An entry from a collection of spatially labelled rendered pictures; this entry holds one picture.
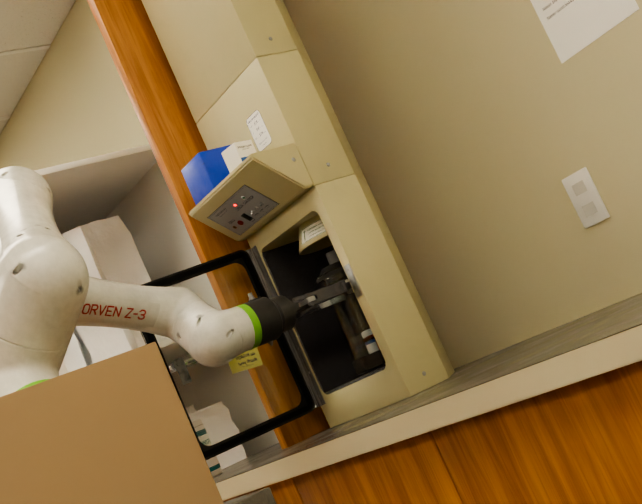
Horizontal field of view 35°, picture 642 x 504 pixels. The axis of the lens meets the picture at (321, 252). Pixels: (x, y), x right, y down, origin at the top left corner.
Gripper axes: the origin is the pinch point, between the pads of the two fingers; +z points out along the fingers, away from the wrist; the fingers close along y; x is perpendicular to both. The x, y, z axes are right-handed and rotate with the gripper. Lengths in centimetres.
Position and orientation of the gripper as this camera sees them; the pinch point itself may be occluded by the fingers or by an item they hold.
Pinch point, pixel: (345, 289)
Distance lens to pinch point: 219.8
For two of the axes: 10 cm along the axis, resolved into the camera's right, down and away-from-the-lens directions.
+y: -5.0, 3.4, 8.0
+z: 7.7, -2.6, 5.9
